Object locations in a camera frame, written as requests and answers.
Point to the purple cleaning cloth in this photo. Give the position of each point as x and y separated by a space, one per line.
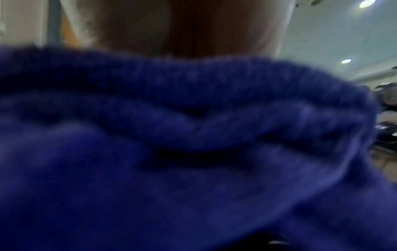
186 159

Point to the person's right hand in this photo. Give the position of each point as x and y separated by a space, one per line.
186 27

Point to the round ceiling light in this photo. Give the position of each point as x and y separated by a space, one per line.
347 61
367 3

